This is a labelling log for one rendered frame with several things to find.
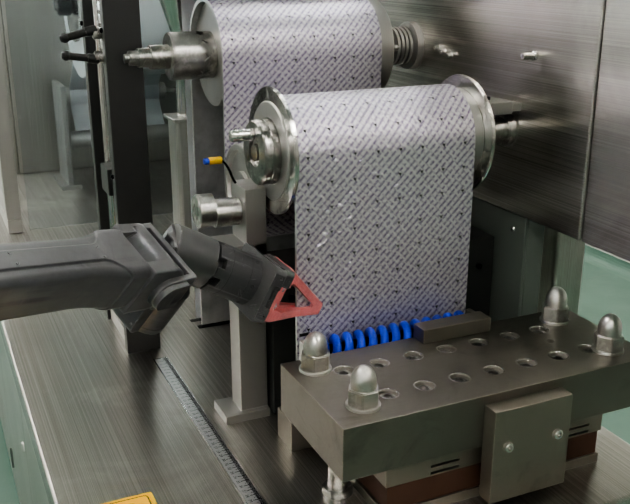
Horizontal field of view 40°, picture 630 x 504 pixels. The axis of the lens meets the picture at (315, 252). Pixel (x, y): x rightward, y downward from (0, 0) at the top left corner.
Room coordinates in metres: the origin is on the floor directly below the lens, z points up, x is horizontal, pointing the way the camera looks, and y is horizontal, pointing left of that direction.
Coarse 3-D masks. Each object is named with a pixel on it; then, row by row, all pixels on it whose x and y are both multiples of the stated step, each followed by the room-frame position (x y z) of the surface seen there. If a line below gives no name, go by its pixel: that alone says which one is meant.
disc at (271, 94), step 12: (264, 96) 1.01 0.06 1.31; (276, 96) 0.98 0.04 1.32; (252, 108) 1.05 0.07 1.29; (288, 108) 0.95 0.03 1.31; (288, 120) 0.95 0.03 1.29; (288, 132) 0.95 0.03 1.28; (288, 144) 0.95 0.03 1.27; (288, 180) 0.95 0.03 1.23; (288, 192) 0.95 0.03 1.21; (276, 204) 0.98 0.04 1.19; (288, 204) 0.95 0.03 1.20
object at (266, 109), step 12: (468, 96) 1.08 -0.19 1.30; (264, 108) 1.01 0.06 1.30; (276, 108) 0.98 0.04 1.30; (276, 120) 0.97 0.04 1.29; (480, 120) 1.05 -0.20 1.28; (480, 132) 1.05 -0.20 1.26; (480, 144) 1.05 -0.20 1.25; (288, 156) 0.94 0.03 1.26; (480, 156) 1.05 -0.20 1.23; (288, 168) 0.94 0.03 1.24; (276, 192) 0.98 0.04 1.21
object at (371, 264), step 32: (320, 224) 0.95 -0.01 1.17; (352, 224) 0.97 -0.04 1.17; (384, 224) 0.99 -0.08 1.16; (416, 224) 1.01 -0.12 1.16; (448, 224) 1.02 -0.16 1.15; (320, 256) 0.95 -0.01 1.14; (352, 256) 0.97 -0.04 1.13; (384, 256) 0.99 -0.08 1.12; (416, 256) 1.01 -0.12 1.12; (448, 256) 1.03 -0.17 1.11; (320, 288) 0.95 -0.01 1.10; (352, 288) 0.97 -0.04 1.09; (384, 288) 0.99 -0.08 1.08; (416, 288) 1.01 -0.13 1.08; (448, 288) 1.03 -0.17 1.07; (320, 320) 0.95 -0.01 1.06; (352, 320) 0.97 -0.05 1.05; (384, 320) 0.99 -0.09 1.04
